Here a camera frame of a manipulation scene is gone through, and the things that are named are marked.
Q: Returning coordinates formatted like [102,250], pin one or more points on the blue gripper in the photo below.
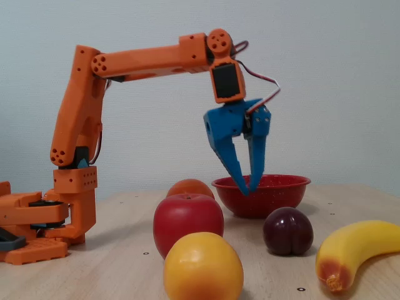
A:
[225,124]

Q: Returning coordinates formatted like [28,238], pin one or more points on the dark purple plum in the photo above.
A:
[287,232]

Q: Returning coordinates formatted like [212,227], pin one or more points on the orange robot base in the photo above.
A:
[37,250]

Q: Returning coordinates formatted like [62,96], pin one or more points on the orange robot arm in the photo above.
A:
[81,109]

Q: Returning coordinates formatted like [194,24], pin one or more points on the red speckled bowl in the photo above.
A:
[281,201]

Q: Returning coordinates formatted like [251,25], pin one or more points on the red apple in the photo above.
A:
[187,218]

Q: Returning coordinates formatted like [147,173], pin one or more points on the yellow orange round fruit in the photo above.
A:
[203,268]

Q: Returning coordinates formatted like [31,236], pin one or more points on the yellow banana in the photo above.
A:
[359,240]

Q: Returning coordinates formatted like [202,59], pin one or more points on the black table clamp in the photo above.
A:
[12,244]

